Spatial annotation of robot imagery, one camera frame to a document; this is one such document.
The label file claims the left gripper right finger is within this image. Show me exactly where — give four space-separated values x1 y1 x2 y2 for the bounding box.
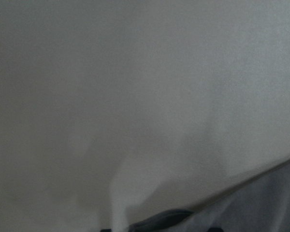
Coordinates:
207 227 224 232

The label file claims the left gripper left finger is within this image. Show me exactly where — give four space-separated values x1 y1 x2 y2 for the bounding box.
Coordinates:
100 228 112 232

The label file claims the dark brown t-shirt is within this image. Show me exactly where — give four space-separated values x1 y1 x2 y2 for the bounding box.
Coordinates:
127 160 290 232

